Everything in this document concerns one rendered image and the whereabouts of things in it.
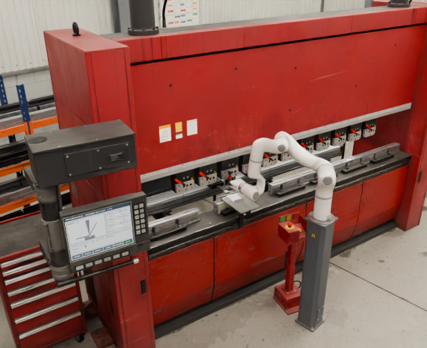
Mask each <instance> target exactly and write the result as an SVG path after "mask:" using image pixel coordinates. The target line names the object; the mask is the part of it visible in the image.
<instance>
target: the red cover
mask: <svg viewBox="0 0 427 348"><path fill-rule="evenodd" d="M418 23H427V6H411V7H409V8H392V9H385V10H373V11H366V12H353V13H347V14H334V15H328V16H320V17H308V18H301V19H289V20H282V21H270V22H262V23H251V24H243V25H237V26H224V27H217V28H205V29H198V30H185V31H179V32H166V33H160V34H156V35H149V36H134V37H121V38H114V39H111V40H113V41H116V42H118V43H121V44H124V45H126V46H128V47H129V54H130V63H136V62H142V61H151V60H156V59H166V58H172V57H181V56H187V55H197V54H202V53H207V52H217V51H222V50H231V49H237V48H246V47H252V46H261V45H267V44H277V43H282V42H287V41H297V40H302V39H312V38H317V37H326V36H332V35H342V34H348V33H353V32H363V31H368V30H377V29H383V28H392V27H398V26H407V25H413V24H418Z"/></svg>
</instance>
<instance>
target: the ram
mask: <svg viewBox="0 0 427 348"><path fill-rule="evenodd" d="M425 29H426V25H425V24H420V23H418V24H413V25H407V26H398V27H392V28H383V29H377V30H368V31H363V32H353V33H348V34H342V35H332V36H326V37H317V38H312V39H302V40H297V41H287V42H282V43H272V44H267V45H261V46H252V47H246V48H237V49H231V50H222V51H217V52H207V53H202V54H197V55H187V56H181V57H172V58H166V59H156V60H151V61H142V62H136V63H131V78H132V86H133V101H134V109H135V124H136V133H137V147H138V155H139V164H140V175H143V174H147V173H151V172H154V171H159V170H162V169H165V168H170V167H172V166H177V165H180V164H185V163H188V162H192V161H196V160H200V159H203V158H206V157H211V156H214V155H218V154H221V153H226V152H229V151H234V150H236V149H239V148H244V147H247V146H252V144H253V143H254V142H255V141H256V140H257V139H260V138H268V139H274V138H275V135H276V134H277V133H278V132H281V131H283V132H286V133H287V134H289V135H293V134H296V133H301V132H303V131H308V130H312V129H314V128H319V127H322V126H327V125H330V124H334V123H337V122H342V121H345V120H348V119H352V118H355V117H360V116H363V115H368V114H370V113H375V112H379V111H381V110H386V109H389V108H394V107H397V106H401V105H404V104H409V103H411V102H412V96H413V92H414V88H415V81H416V77H417V70H418V66H419V59H420V55H421V48H422V44H423V40H424V33H425ZM410 107H411V106H408V107H405V108H400V109H397V110H393V111H390V112H387V113H382V114H379V115H375V116H372V117H367V118H365V119H360V120H357V121H354V122H350V123H347V124H342V125H339V126H335V127H331V128H327V129H324V130H320V131H317V132H313V133H309V134H306V135H301V136H298V137H294V139H295V140H298V139H303V138H306V137H310V136H313V135H318V134H320V133H324V132H328V131H332V130H335V129H338V128H343V127H345V126H349V125H353V124H357V123H360V122H364V121H368V120H370V119H374V118H378V117H382V116H385V115H389V114H393V113H397V112H399V111H403V110H407V109H410ZM191 119H197V124H198V134H195V135H190V136H187V121H188V120H191ZM178 122H182V131H180V132H177V133H176V132H175V123H178ZM169 124H170V125H171V140H170V141H166V142H161V143H160V130H159V126H165V125H169ZM179 133H182V137H181V138H178V139H176V134H179ZM248 153H251V150H248V151H243V152H240V153H236V154H233V155H228V156H225V157H221V158H218V159H213V160H210V161H208V162H203V163H200V164H195V165H193V166H188V167H185V168H180V169H178V170H174V171H170V172H167V173H163V174H159V175H155V176H152V177H148V178H144V179H141V183H144V182H148V181H151V180H156V179H158V178H161V177H166V176H169V175H173V174H176V173H181V172H183V171H188V170H191V169H194V168H198V167H201V166H206V165H208V164H213V163H216V162H220V161H223V160H228V159H231V158H233V157H238V156H241V155H245V154H248Z"/></svg>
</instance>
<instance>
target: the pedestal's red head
mask: <svg viewBox="0 0 427 348"><path fill-rule="evenodd" d="M297 213H298V224H292V225H293V226H294V229H286V228H285V226H286V225H287V224H288V223H291V222H290V221H289V220H288V221H286V220H287V215H283V216H285V221H284V222H280V218H281V217H282V216H280V217H278V237H279V238H280V239H281V240H282V241H284V242H285V243H286V244H287V245H291V244H295V243H298V242H302V241H305V237H306V230H307V221H305V220H304V218H303V217H301V216H300V215H299V214H300V211H299V212H297ZM288 215H289V214H288ZM298 228H300V229H301V230H302V233H300V229H298Z"/></svg>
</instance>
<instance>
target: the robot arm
mask: <svg viewBox="0 0 427 348"><path fill-rule="evenodd" d="M285 151H287V153H288V154H289V155H290V156H291V157H292V158H293V159H294V160H296V161H297V162H298V163H299V164H301V165H303V166H305V167H307V168H310V169H312V170H313V171H315V172H316V173H317V175H318V184H317V187H316V192H315V199H314V210H313V211H312V212H310V213H309V214H308V219H309V220H310V221H311V222H313V223H315V224H321V225H326V224H331V223H333V221H334V216H333V215H332V214H331V213H330V211H331V205H332V194H333V190H334V187H335V184H336V174H335V171H334V167H333V165H332V164H331V163H330V162H328V161H327V160H325V159H322V158H320V157H317V156H315V155H313V154H311V153H309V152H308V151H307V150H305V149H304V148H303V147H302V146H300V145H299V144H298V143H297V142H296V141H295V139H294V138H293V137H292V136H290V135H289V134H287V133H286V132H283V131H281V132H278V133H277V134H276V135H275V138H274V139H268V138H260V139H257V140H256V141H255V142H254V143H253V144H252V149H251V153H250V158H249V166H248V170H247V175H248V177H250V178H253V179H257V184H256V185H255V186H251V185H249V184H248V183H246V182H245V181H243V180H242V179H236V178H233V177H231V178H229V177H228V178H227V181H228V185H231V186H230V187H231V188H233V189H234V190H237V191H239V192H241V193H242V194H243V195H245V196H246V197H248V198H249V199H251V200H253V201H256V200H257V199H258V198H259V197H260V195H262V194H263V192H264V190H265V179H264V178H263V176H262V175H261V174H260V168H261V164H262V160H263V154H264V152H268V153H275V154H280V153H284V152H285Z"/></svg>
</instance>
